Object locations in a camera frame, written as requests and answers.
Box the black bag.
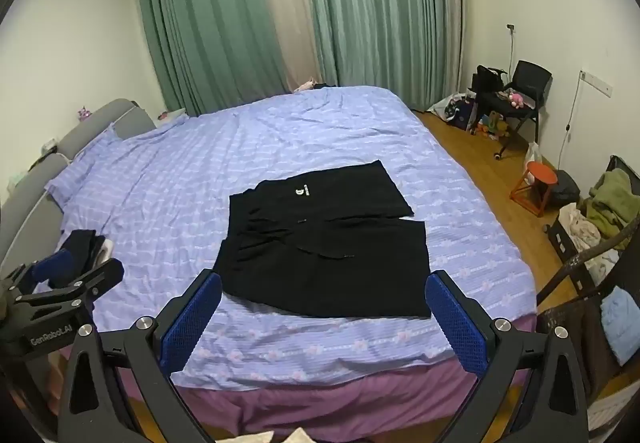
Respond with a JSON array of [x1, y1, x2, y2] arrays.
[[472, 65, 508, 96]]

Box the dark wooden chair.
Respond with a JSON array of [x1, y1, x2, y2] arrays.
[[536, 217, 640, 400]]

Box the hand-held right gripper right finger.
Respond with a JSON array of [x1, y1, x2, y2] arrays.
[[424, 269, 601, 443]]

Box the bed with floral purple sheet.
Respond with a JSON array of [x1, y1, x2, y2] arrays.
[[45, 85, 538, 439]]

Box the white wall power strip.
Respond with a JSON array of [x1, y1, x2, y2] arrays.
[[579, 70, 613, 94]]

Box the white cloth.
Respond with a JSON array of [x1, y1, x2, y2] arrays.
[[225, 427, 328, 443]]

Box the colourful floor toys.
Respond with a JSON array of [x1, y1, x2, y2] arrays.
[[472, 112, 512, 140]]

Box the olive green garment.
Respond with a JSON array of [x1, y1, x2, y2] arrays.
[[585, 169, 640, 238]]

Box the folded dark clothes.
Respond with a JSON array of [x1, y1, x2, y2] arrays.
[[59, 229, 114, 274]]

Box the dark blue patterned bag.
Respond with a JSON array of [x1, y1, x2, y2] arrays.
[[451, 99, 482, 132]]

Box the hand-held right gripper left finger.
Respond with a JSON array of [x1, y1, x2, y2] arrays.
[[59, 268, 223, 443]]

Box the beige curtain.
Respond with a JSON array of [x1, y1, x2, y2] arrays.
[[249, 0, 322, 94]]

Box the white plastic bag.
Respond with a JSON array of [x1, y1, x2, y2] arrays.
[[523, 141, 544, 174]]

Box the open black suitcase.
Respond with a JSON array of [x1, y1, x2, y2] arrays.
[[546, 154, 640, 274]]

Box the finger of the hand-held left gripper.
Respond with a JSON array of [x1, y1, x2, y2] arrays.
[[0, 250, 81, 295], [14, 258, 125, 310]]

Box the black pants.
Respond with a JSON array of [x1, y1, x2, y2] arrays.
[[213, 160, 432, 319]]

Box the grey padded headboard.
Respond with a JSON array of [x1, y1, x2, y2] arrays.
[[0, 98, 156, 269]]

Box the orange round stool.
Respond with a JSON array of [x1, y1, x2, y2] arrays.
[[510, 161, 558, 218]]

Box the black plastic chair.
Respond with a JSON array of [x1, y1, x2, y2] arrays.
[[477, 60, 553, 158]]

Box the pale crumpled clothes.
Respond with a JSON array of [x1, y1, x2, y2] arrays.
[[559, 203, 626, 285]]

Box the black backpack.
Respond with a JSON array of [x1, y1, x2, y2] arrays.
[[550, 170, 582, 206]]

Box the black wall cable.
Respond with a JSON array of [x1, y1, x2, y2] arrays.
[[559, 73, 585, 174]]

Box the light blue cloth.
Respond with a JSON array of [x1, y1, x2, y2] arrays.
[[600, 287, 640, 367]]

